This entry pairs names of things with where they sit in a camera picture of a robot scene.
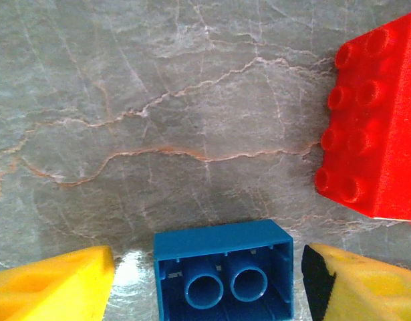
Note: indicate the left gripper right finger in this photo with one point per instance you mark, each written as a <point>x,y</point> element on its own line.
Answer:
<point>369,287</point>

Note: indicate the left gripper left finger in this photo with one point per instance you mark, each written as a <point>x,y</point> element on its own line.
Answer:
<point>51,287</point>

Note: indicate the blue lego brick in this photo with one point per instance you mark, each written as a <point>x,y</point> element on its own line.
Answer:
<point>222,240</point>

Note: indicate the long red lego brick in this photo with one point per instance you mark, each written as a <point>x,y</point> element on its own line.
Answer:
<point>392,133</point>

